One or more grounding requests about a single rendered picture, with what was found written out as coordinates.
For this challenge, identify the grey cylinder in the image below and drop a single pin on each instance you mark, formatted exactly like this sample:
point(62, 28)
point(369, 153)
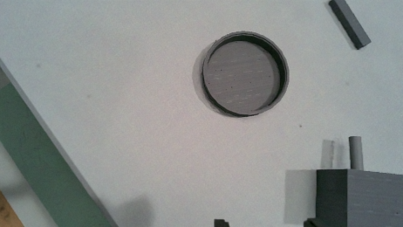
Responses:
point(356, 152)

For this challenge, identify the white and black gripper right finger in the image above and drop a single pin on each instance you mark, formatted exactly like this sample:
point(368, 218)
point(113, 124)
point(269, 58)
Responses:
point(314, 222)

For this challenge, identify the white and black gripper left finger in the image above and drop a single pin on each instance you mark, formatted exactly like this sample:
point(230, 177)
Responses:
point(220, 223)

